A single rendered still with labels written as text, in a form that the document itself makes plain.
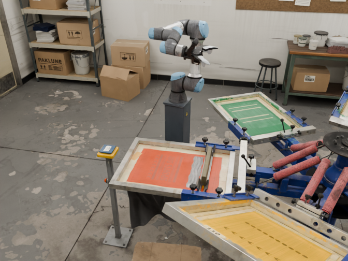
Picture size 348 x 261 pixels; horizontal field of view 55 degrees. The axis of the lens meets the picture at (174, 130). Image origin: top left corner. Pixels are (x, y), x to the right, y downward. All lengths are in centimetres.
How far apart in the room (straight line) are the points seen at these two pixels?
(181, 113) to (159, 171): 59
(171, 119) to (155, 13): 342
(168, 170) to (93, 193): 151
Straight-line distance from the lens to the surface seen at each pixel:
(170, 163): 245
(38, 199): 385
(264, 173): 231
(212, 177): 234
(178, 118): 277
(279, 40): 590
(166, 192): 216
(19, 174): 427
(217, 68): 606
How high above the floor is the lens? 241
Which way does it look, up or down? 31 degrees down
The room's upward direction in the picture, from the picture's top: straight up
